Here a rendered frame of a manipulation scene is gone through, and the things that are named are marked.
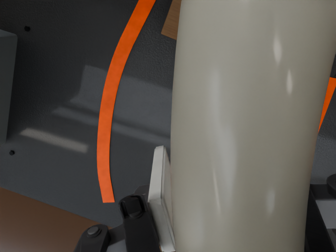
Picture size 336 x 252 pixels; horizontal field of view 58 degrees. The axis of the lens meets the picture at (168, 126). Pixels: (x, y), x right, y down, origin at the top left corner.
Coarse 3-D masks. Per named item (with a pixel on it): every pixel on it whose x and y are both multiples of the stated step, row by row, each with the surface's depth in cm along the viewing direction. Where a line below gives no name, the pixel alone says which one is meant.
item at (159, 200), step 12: (156, 156) 19; (156, 168) 17; (168, 168) 19; (156, 180) 16; (168, 180) 18; (156, 192) 14; (168, 192) 16; (156, 204) 14; (168, 204) 15; (156, 216) 14; (168, 216) 14; (156, 228) 14; (168, 228) 14; (168, 240) 14
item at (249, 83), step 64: (192, 0) 5; (256, 0) 4; (320, 0) 4; (192, 64) 5; (256, 64) 5; (320, 64) 5; (192, 128) 6; (256, 128) 5; (192, 192) 6; (256, 192) 5
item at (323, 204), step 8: (312, 184) 13; (320, 184) 13; (312, 192) 13; (320, 192) 13; (320, 200) 12; (328, 200) 12; (320, 208) 12; (328, 208) 12; (328, 216) 12; (328, 224) 12
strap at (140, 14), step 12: (144, 0) 91; (132, 12) 93; (144, 12) 92; (132, 24) 94; (132, 36) 95; (120, 48) 96; (120, 60) 98; (108, 72) 99; (120, 72) 99; (108, 84) 101; (108, 96) 102; (108, 108) 103; (324, 108) 98; (108, 120) 105; (108, 132) 106; (108, 144) 108; (108, 156) 109; (108, 168) 111; (108, 180) 113; (108, 192) 114
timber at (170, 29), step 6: (174, 0) 80; (180, 0) 80; (174, 6) 80; (168, 12) 81; (174, 12) 81; (168, 18) 81; (174, 18) 81; (168, 24) 82; (174, 24) 82; (162, 30) 83; (168, 30) 82; (174, 30) 82; (168, 36) 83; (174, 36) 83
